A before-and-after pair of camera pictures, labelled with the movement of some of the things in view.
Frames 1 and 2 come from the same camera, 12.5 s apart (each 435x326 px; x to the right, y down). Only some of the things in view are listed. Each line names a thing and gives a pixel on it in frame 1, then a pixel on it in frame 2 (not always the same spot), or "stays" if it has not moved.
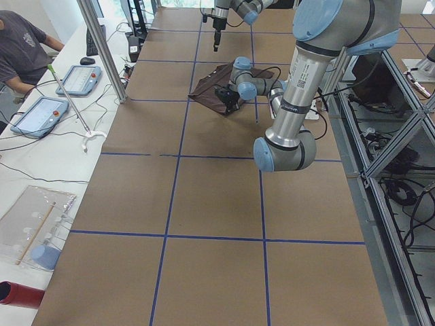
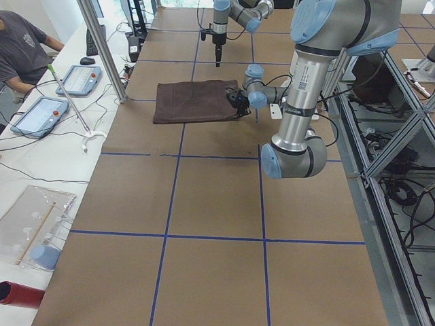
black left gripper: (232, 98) → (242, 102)
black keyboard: (91, 49) stays
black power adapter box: (134, 46) stays
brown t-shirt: (211, 76) → (194, 102)
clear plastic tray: (34, 227) stays
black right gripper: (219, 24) → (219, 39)
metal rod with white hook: (89, 134) stays
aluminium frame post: (102, 51) stays
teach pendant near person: (81, 80) stays
